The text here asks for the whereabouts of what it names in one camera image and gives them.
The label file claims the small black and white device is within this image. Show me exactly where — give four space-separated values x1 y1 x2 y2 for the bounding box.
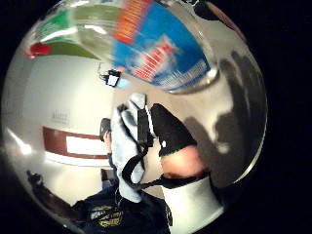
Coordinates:
98 68 123 88

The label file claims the the person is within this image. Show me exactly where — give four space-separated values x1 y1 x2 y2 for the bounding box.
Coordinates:
71 117 173 234

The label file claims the clear plastic bottle blue label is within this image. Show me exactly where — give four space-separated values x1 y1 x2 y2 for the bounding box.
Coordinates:
20 0 220 96

